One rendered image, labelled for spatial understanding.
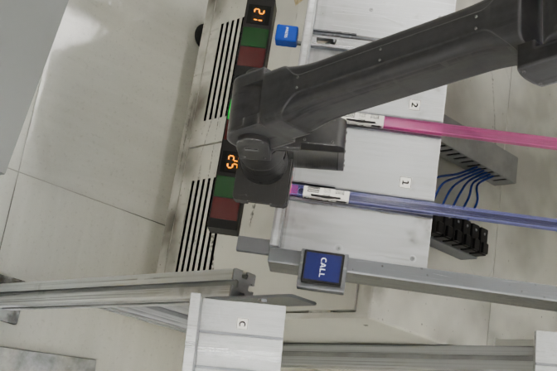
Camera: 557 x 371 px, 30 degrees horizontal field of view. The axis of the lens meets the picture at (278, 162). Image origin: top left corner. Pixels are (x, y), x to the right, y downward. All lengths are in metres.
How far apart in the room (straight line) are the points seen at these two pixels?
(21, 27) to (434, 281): 0.60
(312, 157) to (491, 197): 0.79
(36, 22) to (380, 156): 0.47
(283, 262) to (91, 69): 0.87
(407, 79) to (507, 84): 1.04
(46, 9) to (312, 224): 0.43
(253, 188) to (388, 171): 0.21
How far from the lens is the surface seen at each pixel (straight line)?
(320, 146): 1.15
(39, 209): 1.98
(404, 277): 1.33
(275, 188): 1.26
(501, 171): 1.87
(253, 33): 1.46
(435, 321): 1.75
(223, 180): 1.38
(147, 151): 2.13
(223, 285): 1.42
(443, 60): 0.95
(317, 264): 1.29
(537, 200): 2.04
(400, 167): 1.38
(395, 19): 1.46
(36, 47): 1.30
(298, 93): 1.05
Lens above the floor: 1.67
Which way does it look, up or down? 45 degrees down
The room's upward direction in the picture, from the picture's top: 81 degrees clockwise
